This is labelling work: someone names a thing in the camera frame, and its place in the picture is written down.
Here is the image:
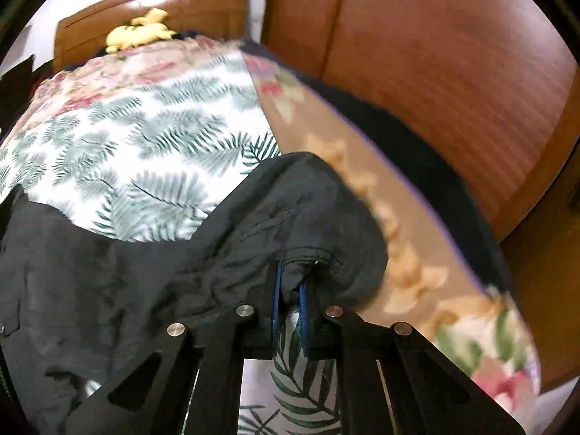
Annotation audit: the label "wooden headboard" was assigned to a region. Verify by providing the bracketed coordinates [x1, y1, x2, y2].
[53, 0, 250, 73]

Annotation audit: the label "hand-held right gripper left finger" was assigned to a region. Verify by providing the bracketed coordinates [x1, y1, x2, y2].
[63, 263, 286, 435]

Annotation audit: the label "bed with leaf-print cover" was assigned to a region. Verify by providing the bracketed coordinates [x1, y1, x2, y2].
[25, 38, 542, 422]

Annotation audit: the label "dark grey pants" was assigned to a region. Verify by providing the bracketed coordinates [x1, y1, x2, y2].
[0, 152, 390, 435]

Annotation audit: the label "wooden louvred wardrobe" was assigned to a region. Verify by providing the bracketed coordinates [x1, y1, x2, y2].
[260, 0, 580, 395]

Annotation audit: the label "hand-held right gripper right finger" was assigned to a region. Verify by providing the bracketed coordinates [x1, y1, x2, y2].
[297, 281, 529, 435]

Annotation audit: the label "yellow plush toy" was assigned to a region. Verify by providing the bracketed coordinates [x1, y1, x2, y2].
[105, 8, 177, 53]

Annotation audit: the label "dark chair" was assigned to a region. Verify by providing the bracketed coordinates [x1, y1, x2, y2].
[0, 54, 37, 114]

